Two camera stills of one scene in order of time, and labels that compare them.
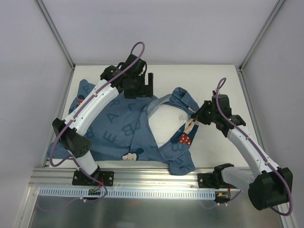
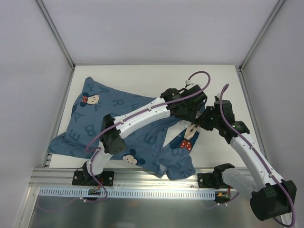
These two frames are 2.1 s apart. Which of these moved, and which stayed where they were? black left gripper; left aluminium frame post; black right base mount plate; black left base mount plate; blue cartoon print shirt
Moved: blue cartoon print shirt; black left gripper
Stayed: black right base mount plate; black left base mount plate; left aluminium frame post
